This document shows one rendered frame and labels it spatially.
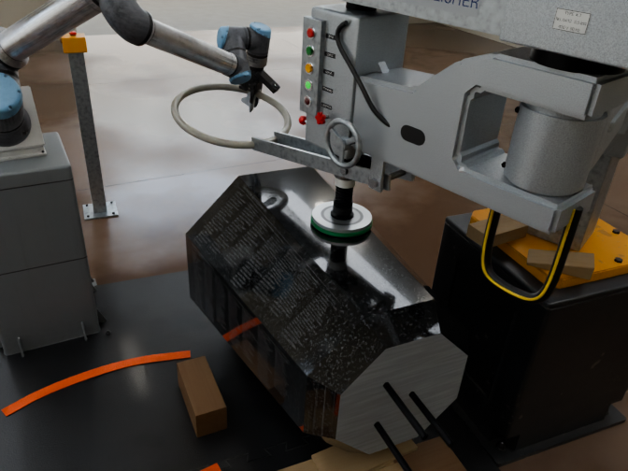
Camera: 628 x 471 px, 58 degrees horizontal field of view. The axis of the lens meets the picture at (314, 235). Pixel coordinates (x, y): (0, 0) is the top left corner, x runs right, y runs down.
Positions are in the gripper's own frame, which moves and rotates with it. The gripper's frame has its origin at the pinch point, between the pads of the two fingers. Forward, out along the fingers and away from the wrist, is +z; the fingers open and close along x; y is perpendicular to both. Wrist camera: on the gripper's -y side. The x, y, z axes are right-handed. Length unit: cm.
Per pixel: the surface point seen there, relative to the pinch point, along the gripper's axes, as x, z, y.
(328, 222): 65, -4, -56
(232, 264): 76, 20, -28
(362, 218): 57, -5, -66
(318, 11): 56, -68, -35
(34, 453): 138, 85, 14
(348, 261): 81, -5, -67
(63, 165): 66, 14, 50
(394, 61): 51, -60, -60
